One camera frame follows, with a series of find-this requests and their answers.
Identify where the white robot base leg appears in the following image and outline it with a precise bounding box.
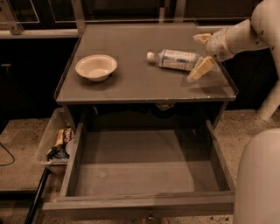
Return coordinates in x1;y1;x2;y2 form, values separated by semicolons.
257;80;280;121

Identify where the snack bag in bin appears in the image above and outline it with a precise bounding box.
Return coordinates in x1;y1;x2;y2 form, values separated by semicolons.
46;128;74;160

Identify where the blue plastic water bottle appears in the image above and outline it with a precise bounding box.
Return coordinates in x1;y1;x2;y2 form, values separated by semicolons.
146;49;200;71

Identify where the open grey top drawer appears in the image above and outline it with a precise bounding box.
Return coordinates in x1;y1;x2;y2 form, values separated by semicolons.
43;122;235;220

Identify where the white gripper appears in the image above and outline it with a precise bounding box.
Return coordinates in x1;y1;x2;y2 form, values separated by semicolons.
187;29;234;82

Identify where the clear plastic storage bin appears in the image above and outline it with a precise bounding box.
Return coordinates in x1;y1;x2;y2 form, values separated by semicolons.
36;108;72;174

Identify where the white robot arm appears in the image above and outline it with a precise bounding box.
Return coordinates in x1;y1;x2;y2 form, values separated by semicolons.
187;0;280;224

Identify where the metal railing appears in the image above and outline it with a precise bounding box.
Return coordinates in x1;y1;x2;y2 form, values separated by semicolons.
0;0;258;39

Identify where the black cable on floor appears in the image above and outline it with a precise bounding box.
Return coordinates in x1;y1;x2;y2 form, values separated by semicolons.
0;142;16;167

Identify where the grey cabinet with drawer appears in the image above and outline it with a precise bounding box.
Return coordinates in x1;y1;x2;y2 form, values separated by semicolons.
55;23;237;119

